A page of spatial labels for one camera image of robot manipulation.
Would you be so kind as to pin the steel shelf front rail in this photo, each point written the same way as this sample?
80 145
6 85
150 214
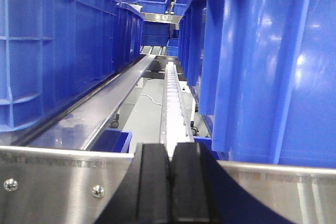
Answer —
41 185

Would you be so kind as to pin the steel divider rail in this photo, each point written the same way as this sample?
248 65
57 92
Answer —
80 125

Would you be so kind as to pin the blue bin far lower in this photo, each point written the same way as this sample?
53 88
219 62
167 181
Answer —
155 34

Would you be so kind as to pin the large blue bin left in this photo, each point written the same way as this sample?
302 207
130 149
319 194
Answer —
52 51

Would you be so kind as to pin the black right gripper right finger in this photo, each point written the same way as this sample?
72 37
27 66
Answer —
203 192

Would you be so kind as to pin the large blue bin right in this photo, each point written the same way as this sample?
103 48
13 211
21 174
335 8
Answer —
262 73

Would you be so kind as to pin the large blue bin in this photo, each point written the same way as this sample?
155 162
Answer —
52 51
262 73

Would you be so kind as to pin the blue bin far right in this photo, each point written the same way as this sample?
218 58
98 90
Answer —
180 6

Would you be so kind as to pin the white roller track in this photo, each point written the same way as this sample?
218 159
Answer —
175 125

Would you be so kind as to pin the blue bin far centre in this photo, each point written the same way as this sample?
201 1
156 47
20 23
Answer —
154 6

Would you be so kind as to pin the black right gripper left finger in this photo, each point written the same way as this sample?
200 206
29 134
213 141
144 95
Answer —
144 193

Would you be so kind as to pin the small blue bin lower left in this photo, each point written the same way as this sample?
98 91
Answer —
112 140

